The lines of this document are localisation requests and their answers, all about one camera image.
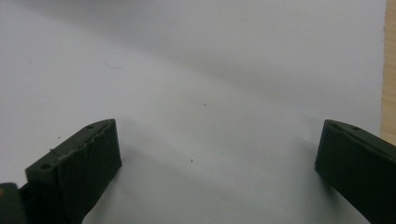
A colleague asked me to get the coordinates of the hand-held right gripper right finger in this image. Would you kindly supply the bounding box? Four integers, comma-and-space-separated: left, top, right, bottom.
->
314, 119, 396, 224

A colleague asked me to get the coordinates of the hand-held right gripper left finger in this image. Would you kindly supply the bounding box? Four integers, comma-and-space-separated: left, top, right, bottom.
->
19, 118, 122, 224

